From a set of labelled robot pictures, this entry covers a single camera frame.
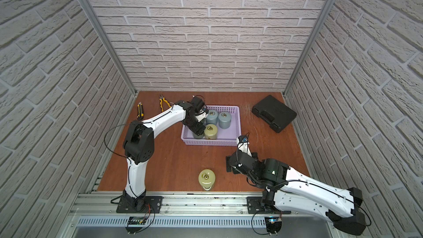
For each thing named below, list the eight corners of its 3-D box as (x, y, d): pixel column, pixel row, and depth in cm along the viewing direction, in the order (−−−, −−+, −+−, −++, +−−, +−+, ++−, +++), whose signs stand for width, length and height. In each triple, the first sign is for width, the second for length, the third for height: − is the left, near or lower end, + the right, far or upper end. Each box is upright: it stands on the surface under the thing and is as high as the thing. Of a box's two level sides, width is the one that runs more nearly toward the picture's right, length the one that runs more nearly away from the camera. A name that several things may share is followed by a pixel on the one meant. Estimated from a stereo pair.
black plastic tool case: (277, 135, 99) (280, 130, 95) (250, 112, 111) (252, 106, 106) (296, 118, 108) (299, 113, 103) (269, 98, 119) (271, 93, 114)
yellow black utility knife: (138, 120, 106) (136, 118, 104) (139, 104, 115) (138, 102, 113) (143, 119, 106) (142, 117, 105) (144, 103, 115) (143, 101, 114)
